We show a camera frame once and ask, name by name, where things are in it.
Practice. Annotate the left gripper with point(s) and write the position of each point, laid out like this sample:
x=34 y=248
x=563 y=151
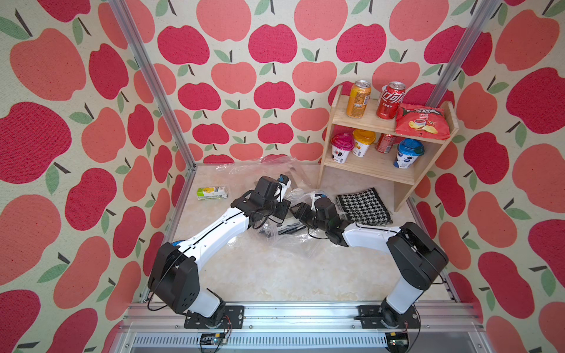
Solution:
x=285 y=204

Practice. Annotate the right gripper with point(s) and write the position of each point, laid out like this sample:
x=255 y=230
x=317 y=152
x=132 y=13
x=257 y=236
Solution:
x=302 y=212

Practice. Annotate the clear plastic vacuum bag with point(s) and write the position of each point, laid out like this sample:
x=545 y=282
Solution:
x=306 y=242

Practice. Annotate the black white houndstooth scarf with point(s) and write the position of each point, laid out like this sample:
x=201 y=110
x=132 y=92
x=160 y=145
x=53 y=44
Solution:
x=364 y=207

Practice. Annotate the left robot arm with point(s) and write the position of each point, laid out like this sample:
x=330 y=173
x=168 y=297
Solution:
x=175 y=275

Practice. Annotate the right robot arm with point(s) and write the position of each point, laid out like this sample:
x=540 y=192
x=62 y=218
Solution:
x=419 y=259

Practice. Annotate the grey white folded scarf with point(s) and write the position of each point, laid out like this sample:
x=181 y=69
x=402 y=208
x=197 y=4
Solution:
x=287 y=229

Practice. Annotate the red chips bag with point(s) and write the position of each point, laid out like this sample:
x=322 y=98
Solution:
x=422 y=121

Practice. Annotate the green white drink carton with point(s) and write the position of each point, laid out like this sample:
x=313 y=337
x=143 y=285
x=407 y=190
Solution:
x=212 y=192

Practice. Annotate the wooden two-tier shelf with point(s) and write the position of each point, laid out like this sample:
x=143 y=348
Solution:
x=377 y=164

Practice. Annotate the pink lid cup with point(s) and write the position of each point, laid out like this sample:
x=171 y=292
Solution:
x=342 y=144

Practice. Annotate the yellow lid cup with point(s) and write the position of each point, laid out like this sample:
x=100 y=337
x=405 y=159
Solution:
x=363 y=140

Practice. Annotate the red can lower shelf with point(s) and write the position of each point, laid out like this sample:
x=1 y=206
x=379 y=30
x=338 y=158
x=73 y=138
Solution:
x=385 y=143

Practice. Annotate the blue lid cup on shelf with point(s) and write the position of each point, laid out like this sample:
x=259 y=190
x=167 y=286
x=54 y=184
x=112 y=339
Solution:
x=409 y=150

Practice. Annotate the orange drink can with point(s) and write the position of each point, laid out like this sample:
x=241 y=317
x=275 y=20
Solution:
x=359 y=98

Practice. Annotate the red cola can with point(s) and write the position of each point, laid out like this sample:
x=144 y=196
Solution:
x=391 y=98

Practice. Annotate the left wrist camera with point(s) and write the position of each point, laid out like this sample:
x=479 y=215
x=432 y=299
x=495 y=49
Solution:
x=285 y=184

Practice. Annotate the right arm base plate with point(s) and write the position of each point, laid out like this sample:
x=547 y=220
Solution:
x=384 y=317

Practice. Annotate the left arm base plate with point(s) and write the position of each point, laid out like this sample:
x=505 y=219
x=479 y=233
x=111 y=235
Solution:
x=227 y=316

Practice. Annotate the aluminium front rail frame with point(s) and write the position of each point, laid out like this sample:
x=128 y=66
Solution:
x=432 y=326

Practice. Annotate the left aluminium corner post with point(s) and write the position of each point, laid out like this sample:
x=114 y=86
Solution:
x=127 y=24

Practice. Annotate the aluminium corner post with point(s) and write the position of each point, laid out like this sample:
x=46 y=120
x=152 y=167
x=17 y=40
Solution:
x=127 y=24
x=481 y=13

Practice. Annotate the right aluminium corner post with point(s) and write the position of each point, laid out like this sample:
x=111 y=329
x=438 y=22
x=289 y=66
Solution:
x=481 y=13

